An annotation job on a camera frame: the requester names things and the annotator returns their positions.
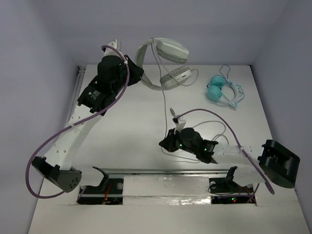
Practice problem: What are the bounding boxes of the teal white headphones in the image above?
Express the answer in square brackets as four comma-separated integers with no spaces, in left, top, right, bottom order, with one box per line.
[206,75,245,109]

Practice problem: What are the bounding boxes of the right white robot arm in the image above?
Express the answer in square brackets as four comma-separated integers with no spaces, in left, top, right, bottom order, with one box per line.
[159,128,300,192]

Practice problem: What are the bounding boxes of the white headphone cable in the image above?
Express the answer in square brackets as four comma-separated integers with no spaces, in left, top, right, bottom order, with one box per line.
[150,38,230,164]

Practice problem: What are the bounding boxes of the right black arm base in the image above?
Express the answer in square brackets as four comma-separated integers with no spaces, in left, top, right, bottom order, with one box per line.
[207,166,256,205]

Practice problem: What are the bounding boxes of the white foil tape strip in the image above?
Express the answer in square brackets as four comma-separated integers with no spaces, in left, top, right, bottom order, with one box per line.
[122,175,211,206]

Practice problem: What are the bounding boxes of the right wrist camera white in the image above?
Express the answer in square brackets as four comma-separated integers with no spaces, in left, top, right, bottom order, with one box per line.
[173,117,186,133]

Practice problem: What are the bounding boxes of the aluminium rail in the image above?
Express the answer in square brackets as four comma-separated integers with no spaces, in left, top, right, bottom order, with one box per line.
[101,168,228,175]

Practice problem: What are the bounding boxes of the white grey headphones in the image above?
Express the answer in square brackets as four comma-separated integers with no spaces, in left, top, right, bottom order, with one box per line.
[134,38,192,91]

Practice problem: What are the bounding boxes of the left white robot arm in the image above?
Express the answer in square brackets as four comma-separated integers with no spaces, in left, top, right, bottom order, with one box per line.
[27,55,144,193]

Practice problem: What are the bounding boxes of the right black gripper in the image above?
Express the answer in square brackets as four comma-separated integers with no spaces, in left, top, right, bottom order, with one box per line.
[159,127,197,155]

